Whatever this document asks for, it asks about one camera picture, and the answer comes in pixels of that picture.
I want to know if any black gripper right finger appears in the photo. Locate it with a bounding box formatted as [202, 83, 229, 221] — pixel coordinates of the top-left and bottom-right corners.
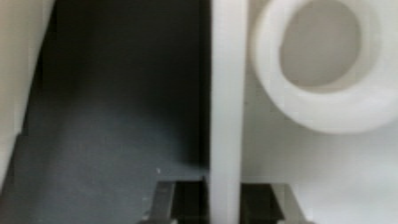
[240, 183, 309, 224]

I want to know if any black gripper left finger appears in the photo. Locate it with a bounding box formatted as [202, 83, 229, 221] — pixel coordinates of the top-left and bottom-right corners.
[144, 181, 208, 224]

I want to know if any white U-shaped fence obstacle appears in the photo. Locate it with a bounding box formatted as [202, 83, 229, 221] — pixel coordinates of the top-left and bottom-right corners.
[0, 0, 55, 189]

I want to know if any white square tabletop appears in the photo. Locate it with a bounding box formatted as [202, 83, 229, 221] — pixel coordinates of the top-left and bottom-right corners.
[209, 0, 398, 224]

